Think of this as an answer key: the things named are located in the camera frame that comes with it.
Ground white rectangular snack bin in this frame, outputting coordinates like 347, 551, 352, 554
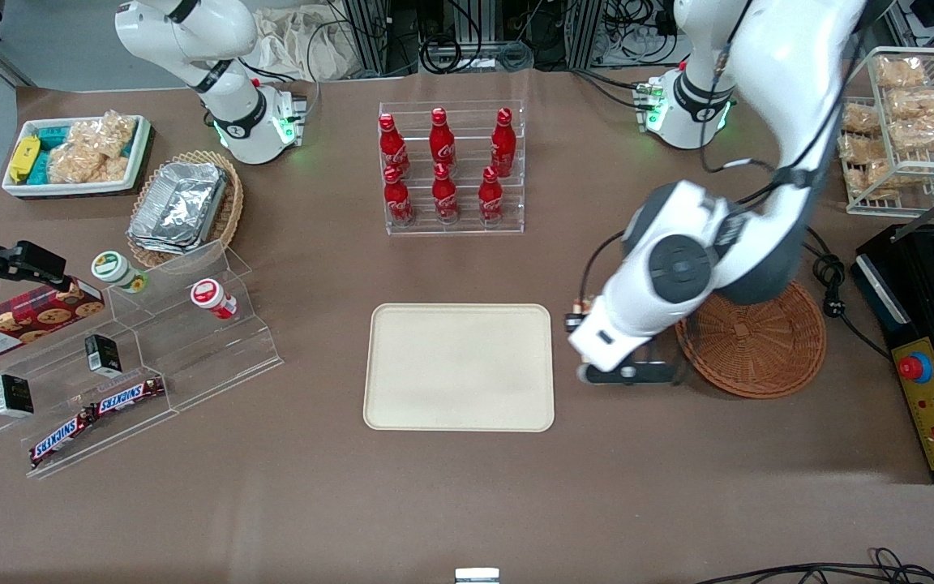
2, 114, 153, 200

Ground small black box with barcode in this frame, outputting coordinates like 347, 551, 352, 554
84, 334, 122, 378

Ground light woven wicker basket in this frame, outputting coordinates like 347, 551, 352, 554
126, 150, 245, 270

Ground clear bag of rice crackers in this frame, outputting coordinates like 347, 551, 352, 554
47, 142, 130, 186
70, 111, 138, 159

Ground Snickers chocolate bar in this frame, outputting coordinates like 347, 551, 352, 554
29, 410, 96, 470
92, 376, 166, 416

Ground brown round wicker basket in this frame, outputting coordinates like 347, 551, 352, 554
675, 278, 827, 399

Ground black loose cables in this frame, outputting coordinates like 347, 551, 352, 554
694, 547, 934, 584

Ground black power cable with plug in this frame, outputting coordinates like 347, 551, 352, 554
803, 227, 894, 363

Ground Walkers tartan cookie box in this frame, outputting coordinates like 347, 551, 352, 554
0, 280, 105, 366

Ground red lidded snack cup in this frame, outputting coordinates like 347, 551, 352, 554
190, 278, 238, 320

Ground white cloth bag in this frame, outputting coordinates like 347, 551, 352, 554
252, 6, 354, 82

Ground red Coca-Cola bottle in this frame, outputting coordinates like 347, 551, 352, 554
491, 107, 517, 175
378, 114, 411, 179
432, 162, 461, 225
383, 166, 416, 226
430, 107, 457, 169
478, 166, 506, 225

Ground cream plastic serving tray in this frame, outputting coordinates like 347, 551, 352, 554
363, 303, 555, 432

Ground clear acrylic bottle rack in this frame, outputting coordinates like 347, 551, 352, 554
378, 100, 526, 237

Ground silver foil wrapped pack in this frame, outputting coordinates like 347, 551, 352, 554
128, 161, 229, 254

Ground black appliance with yellow panel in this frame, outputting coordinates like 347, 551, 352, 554
850, 221, 934, 485

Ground small black box white text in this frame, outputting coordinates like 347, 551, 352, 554
0, 373, 34, 419

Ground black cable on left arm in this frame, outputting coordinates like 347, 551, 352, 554
696, 0, 808, 213

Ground green lidded sunflower snack cup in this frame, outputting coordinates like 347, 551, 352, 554
92, 251, 148, 294

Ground clear acrylic stepped display stand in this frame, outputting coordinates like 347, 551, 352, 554
0, 239, 284, 479

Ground bagged fried snack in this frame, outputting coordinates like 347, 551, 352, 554
887, 87, 934, 120
838, 133, 878, 165
863, 158, 904, 198
875, 55, 928, 90
891, 114, 934, 152
842, 103, 883, 135

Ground aluminium frame post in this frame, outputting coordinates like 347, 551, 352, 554
341, 0, 392, 78
564, 0, 607, 71

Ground yellow snack pack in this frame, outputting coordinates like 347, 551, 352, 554
10, 135, 41, 184

